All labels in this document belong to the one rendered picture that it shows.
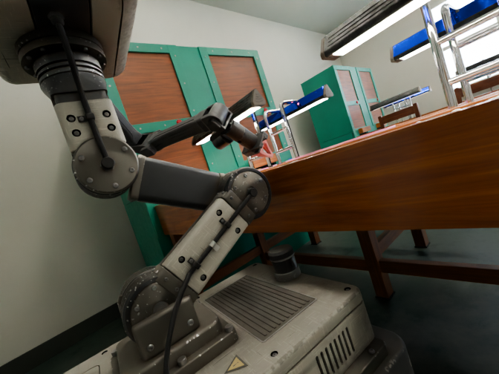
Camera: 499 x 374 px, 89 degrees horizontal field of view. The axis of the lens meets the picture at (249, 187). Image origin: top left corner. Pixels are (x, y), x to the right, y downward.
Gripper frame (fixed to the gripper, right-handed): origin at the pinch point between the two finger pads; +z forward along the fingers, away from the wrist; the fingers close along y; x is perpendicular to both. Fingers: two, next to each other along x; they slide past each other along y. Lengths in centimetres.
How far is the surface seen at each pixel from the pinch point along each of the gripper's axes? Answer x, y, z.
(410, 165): 20, -50, -7
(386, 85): -392, 139, 333
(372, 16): -26.4, -40.8, -8.8
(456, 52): -46, -48, 31
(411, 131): 16, -52, -10
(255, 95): -28.9, 11.2, -8.1
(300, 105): -64, 30, 33
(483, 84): -181, -27, 196
